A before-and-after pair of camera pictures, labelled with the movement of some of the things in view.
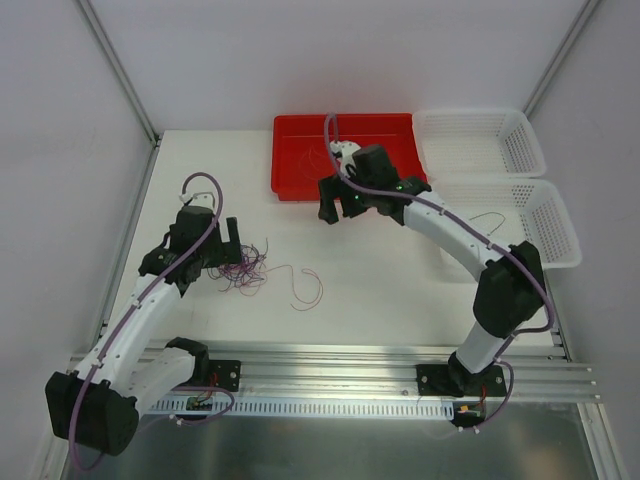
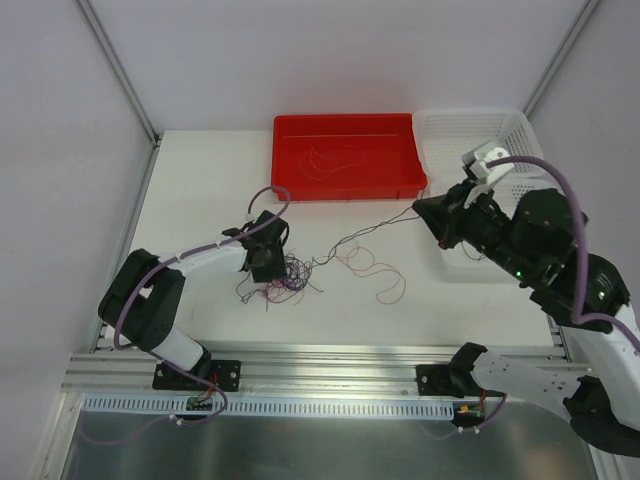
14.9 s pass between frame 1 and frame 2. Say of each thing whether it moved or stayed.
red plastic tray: stayed
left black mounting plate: stayed
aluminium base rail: stayed
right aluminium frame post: stayed
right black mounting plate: stayed
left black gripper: moved
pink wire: moved
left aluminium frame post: stayed
